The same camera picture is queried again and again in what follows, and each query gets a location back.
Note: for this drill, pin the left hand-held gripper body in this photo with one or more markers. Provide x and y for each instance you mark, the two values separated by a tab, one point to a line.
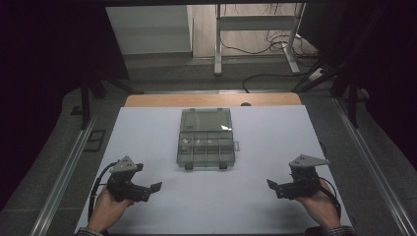
126	190

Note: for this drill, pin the person's left hand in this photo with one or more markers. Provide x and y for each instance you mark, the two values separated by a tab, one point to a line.
108	213

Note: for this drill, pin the white cabinet panel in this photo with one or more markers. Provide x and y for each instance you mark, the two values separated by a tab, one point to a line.
147	29

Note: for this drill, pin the clear plastic compartment storage box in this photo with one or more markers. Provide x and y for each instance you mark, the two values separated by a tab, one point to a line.
206	121

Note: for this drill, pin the black floor plate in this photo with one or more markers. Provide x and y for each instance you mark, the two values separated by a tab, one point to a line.
95	140

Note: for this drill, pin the white metal desk frame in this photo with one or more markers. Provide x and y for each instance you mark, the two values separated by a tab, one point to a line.
255	23

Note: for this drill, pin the aluminium floor rail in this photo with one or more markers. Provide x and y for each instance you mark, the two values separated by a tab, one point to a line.
65	170
370	154

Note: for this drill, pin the person's right hand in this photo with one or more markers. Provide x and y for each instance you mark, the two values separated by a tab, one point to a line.
319	209

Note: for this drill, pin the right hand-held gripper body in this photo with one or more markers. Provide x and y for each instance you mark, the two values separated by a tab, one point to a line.
303	188

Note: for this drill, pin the dark curtain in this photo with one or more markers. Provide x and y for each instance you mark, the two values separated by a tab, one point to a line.
393	65
39	82

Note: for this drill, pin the white power strip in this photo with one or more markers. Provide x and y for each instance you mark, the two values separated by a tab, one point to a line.
315	74

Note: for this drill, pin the black metal stand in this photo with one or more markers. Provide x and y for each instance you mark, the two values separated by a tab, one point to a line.
353	105
86	105

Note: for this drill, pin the black table grommet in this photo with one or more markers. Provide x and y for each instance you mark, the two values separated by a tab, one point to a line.
246	104

